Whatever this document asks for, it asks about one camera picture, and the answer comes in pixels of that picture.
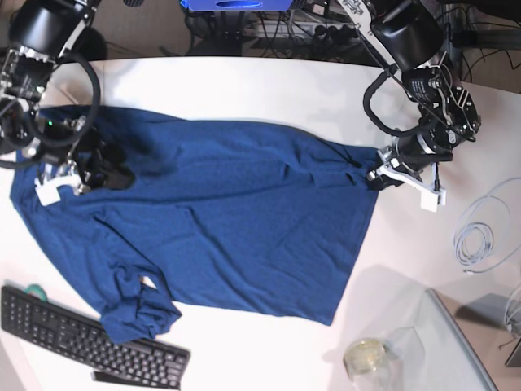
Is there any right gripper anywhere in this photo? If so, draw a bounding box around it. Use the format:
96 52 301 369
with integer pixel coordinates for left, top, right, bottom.
35 117 135 191

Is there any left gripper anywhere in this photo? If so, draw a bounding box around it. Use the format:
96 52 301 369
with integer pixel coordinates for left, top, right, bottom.
366 133 453 191

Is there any dark blue t-shirt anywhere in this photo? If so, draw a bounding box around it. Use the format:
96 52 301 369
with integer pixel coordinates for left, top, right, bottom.
11 107 378 343

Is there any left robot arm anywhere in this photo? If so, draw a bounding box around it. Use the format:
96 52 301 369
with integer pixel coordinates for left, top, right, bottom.
340 1 481 191

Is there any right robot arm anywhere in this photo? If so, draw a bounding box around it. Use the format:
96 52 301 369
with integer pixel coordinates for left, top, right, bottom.
1 1 134 195

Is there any green tape roll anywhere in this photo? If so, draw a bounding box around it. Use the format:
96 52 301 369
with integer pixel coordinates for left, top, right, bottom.
24 284 47 301

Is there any black power strip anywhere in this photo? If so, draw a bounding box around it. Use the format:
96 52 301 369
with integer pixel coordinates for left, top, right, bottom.
245 20 357 41

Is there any black computer keyboard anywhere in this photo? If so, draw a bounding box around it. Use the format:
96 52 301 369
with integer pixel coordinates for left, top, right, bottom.
1 285 190 384

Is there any clear tape roll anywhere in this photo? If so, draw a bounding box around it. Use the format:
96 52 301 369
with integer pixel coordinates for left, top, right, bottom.
343 338 388 379

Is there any blue box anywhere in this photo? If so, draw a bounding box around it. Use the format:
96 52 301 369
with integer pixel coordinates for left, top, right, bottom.
180 0 292 12

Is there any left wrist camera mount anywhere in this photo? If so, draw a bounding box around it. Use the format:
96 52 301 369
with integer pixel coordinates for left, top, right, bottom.
368 146 447 213

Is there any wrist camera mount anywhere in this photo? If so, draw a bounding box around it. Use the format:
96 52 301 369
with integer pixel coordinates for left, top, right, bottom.
368 146 447 213
34 160 90 207

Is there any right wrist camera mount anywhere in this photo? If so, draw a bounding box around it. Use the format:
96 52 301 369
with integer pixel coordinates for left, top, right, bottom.
34 160 90 207

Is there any light blue coiled cable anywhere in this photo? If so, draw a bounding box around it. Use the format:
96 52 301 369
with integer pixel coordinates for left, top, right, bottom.
453 177 521 275

